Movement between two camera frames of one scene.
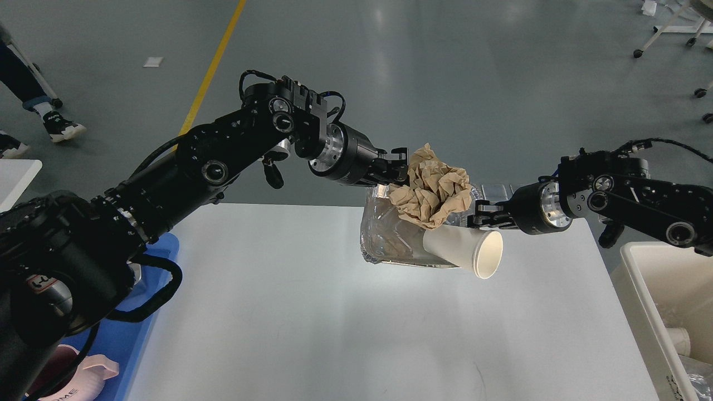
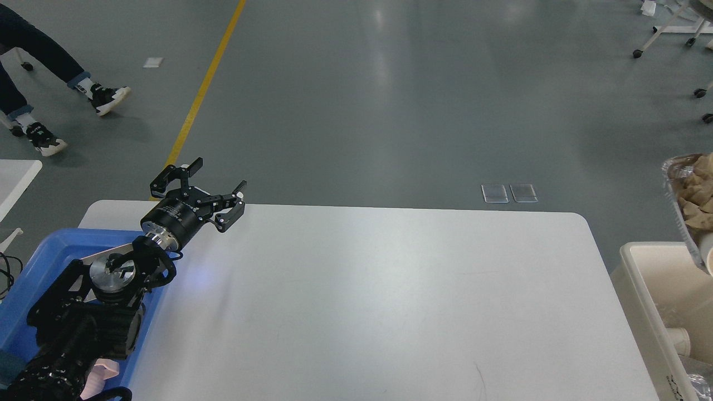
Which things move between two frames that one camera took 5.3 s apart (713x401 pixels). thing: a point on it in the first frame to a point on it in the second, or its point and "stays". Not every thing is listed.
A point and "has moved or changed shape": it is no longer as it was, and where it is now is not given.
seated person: (31, 97) to (16, 33)
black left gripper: (351, 159) to (174, 219)
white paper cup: (481, 251) has moved or changed shape
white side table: (15, 175) stays
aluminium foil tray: (387, 235) to (674, 169)
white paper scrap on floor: (152, 62) stays
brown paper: (435, 189) has moved or changed shape
